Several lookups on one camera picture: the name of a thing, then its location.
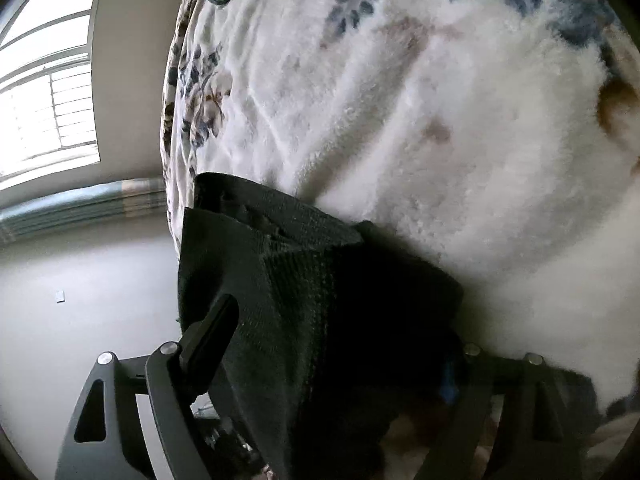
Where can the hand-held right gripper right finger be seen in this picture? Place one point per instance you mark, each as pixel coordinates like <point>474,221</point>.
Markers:
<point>451,382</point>

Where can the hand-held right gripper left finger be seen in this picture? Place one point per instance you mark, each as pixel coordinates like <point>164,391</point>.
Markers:
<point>210,332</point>

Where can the dark striped sweater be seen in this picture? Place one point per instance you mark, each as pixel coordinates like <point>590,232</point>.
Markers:
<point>310,310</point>

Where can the grey-blue banded curtain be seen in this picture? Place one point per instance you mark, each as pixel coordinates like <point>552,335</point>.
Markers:
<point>75,207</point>

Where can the floral fleece blanket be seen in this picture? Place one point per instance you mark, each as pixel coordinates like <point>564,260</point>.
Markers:
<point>400,135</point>

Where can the barred window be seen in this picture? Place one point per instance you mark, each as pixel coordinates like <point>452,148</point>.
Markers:
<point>50,85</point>

